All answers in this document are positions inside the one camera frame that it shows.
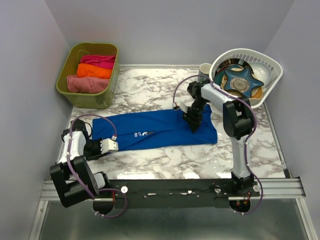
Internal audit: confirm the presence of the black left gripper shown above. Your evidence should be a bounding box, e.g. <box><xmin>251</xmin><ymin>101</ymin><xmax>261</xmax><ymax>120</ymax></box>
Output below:
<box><xmin>83</xmin><ymin>137</ymin><xmax>108</xmax><ymax>161</ymax></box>

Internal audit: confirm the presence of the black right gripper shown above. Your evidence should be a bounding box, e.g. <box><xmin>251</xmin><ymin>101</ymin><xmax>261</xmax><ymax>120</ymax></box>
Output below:
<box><xmin>181</xmin><ymin>98</ymin><xmax>208</xmax><ymax>134</ymax></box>

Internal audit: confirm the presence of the blue t shirt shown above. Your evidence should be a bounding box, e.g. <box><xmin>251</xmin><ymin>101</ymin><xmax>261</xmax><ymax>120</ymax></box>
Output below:
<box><xmin>92</xmin><ymin>105</ymin><xmax>218</xmax><ymax>152</ymax></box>

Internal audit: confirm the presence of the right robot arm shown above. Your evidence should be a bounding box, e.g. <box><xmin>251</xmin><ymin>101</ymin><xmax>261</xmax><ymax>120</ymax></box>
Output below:
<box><xmin>183</xmin><ymin>80</ymin><xmax>257</xmax><ymax>196</ymax></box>

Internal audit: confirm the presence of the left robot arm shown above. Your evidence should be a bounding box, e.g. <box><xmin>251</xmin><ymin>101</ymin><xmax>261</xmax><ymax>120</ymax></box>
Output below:
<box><xmin>49</xmin><ymin>119</ymin><xmax>111</xmax><ymax>208</ymax></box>

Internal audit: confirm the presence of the grey white mug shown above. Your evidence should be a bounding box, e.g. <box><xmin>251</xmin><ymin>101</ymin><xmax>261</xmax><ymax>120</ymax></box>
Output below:
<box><xmin>198</xmin><ymin>63</ymin><xmax>212</xmax><ymax>83</ymax></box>

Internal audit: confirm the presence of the teal plate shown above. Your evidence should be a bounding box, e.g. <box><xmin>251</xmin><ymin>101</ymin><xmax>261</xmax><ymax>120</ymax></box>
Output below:
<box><xmin>213</xmin><ymin>64</ymin><xmax>244</xmax><ymax>86</ymax></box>

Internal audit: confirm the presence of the blue star shaped dish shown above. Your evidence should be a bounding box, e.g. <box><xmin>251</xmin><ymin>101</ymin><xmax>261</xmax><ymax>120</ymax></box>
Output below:
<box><xmin>221</xmin><ymin>66</ymin><xmax>265</xmax><ymax>98</ymax></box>

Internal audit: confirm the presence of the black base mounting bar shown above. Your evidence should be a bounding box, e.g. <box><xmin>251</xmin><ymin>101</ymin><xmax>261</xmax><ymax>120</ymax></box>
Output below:
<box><xmin>92</xmin><ymin>178</ymin><xmax>260</xmax><ymax>214</ymax></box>

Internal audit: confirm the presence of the pink rolled t shirt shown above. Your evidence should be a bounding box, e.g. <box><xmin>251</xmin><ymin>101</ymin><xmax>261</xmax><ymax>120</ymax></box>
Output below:
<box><xmin>66</xmin><ymin>75</ymin><xmax>110</xmax><ymax>94</ymax></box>

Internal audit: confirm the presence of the olive green plastic bin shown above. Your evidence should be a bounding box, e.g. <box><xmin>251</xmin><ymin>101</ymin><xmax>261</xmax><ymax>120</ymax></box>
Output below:
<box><xmin>55</xmin><ymin>42</ymin><xmax>120</xmax><ymax>110</ymax></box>

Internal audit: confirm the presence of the white plastic dish basket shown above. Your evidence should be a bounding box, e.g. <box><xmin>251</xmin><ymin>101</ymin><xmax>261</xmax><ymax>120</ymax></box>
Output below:
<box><xmin>209</xmin><ymin>48</ymin><xmax>283</xmax><ymax>109</ymax></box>

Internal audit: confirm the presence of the white bowl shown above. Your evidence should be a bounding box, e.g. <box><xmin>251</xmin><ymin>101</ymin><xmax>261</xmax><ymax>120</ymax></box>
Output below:
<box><xmin>249</xmin><ymin>61</ymin><xmax>272</xmax><ymax>87</ymax></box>

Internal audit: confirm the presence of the orange rolled t shirt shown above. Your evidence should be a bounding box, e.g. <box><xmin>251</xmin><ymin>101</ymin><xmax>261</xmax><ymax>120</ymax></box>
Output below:
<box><xmin>76</xmin><ymin>63</ymin><xmax>112</xmax><ymax>79</ymax></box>

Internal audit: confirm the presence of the magenta rolled t shirt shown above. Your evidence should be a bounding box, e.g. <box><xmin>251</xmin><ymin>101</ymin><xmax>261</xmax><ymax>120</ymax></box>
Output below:
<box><xmin>79</xmin><ymin>55</ymin><xmax>116</xmax><ymax>70</ymax></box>

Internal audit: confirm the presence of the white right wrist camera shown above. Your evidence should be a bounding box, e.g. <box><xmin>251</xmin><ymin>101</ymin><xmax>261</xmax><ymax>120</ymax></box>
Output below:
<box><xmin>172</xmin><ymin>101</ymin><xmax>188</xmax><ymax>113</ymax></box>

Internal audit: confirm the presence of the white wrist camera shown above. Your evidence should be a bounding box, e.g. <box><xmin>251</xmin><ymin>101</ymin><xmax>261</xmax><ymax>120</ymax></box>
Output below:
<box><xmin>172</xmin><ymin>101</ymin><xmax>188</xmax><ymax>113</ymax></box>
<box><xmin>100</xmin><ymin>138</ymin><xmax>119</xmax><ymax>154</ymax></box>

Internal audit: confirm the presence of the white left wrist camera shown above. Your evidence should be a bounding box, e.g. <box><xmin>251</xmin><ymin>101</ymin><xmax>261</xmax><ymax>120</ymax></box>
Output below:
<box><xmin>100</xmin><ymin>138</ymin><xmax>119</xmax><ymax>154</ymax></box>

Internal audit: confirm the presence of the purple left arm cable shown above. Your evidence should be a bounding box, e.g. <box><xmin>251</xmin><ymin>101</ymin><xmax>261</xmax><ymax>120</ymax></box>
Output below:
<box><xmin>67</xmin><ymin>114</ymin><xmax>128</xmax><ymax>219</ymax></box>

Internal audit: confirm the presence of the aluminium rail frame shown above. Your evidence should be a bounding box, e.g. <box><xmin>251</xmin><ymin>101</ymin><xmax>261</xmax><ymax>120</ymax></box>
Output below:
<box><xmin>29</xmin><ymin>178</ymin><xmax>317</xmax><ymax>240</ymax></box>

